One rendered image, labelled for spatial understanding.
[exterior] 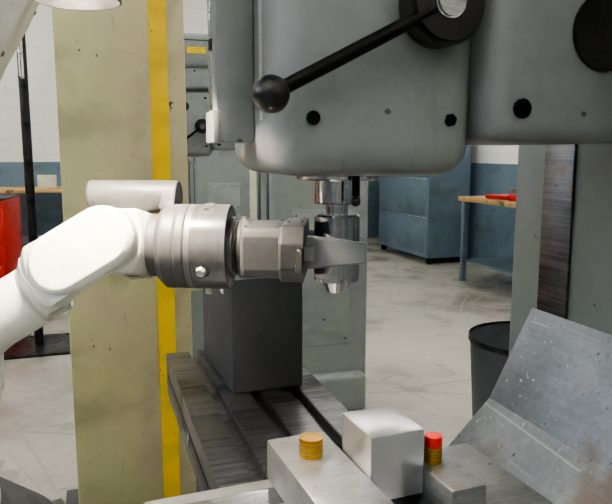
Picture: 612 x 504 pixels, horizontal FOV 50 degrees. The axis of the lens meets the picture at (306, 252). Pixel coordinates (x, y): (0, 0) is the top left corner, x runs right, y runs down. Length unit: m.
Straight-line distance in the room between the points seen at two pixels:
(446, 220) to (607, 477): 7.28
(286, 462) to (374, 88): 0.34
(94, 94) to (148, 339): 0.86
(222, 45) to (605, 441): 0.61
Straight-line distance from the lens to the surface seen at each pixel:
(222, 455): 0.90
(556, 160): 0.97
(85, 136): 2.36
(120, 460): 2.60
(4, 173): 9.69
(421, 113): 0.61
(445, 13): 0.59
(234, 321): 1.06
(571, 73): 0.67
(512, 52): 0.64
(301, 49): 0.57
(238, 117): 0.63
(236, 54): 0.64
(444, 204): 8.02
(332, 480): 0.59
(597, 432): 0.88
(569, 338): 0.95
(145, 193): 0.71
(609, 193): 0.90
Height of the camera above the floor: 1.33
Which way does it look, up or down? 9 degrees down
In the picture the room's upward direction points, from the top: straight up
